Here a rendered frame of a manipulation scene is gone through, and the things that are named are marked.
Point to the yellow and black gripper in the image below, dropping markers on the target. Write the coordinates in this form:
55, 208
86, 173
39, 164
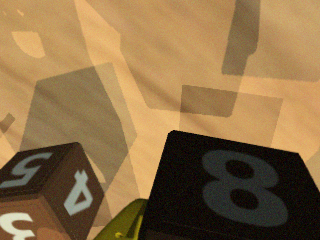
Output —
125, 225

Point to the brown number cube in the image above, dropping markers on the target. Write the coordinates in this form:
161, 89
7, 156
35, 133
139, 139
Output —
208, 188
48, 193

